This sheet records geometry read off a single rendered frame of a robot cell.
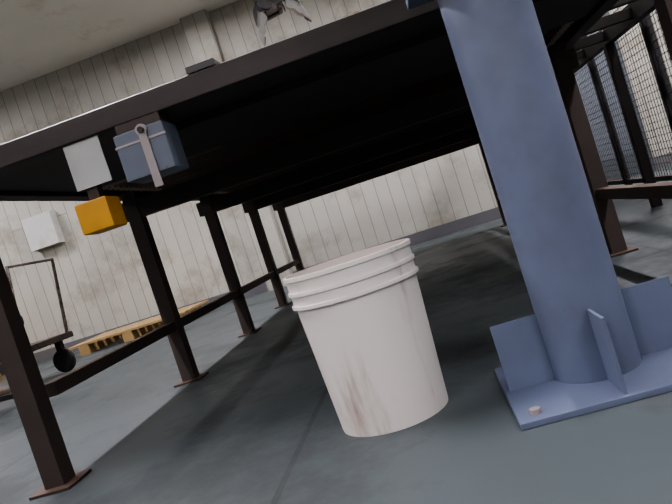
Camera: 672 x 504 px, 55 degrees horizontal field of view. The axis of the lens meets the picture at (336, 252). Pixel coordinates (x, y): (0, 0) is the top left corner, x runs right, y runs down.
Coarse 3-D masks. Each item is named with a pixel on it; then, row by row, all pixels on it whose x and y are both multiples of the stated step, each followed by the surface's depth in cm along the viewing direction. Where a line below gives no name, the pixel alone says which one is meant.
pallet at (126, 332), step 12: (180, 312) 613; (132, 324) 678; (144, 324) 612; (156, 324) 676; (96, 336) 671; (108, 336) 616; (120, 336) 689; (132, 336) 614; (72, 348) 620; (84, 348) 619; (96, 348) 632
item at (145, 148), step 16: (128, 128) 161; (144, 128) 158; (160, 128) 158; (176, 128) 168; (128, 144) 159; (144, 144) 158; (160, 144) 159; (176, 144) 164; (128, 160) 160; (144, 160) 159; (160, 160) 159; (176, 160) 160; (128, 176) 160; (144, 176) 160; (160, 176) 159
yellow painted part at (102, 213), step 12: (96, 192) 165; (84, 204) 162; (96, 204) 162; (108, 204) 162; (120, 204) 169; (84, 216) 162; (96, 216) 162; (108, 216) 162; (120, 216) 166; (84, 228) 163; (96, 228) 162; (108, 228) 164
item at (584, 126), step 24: (552, 48) 247; (576, 96) 247; (576, 120) 248; (480, 144) 544; (576, 144) 252; (600, 168) 248; (600, 192) 244; (624, 192) 217; (648, 192) 195; (600, 216) 250; (624, 240) 250
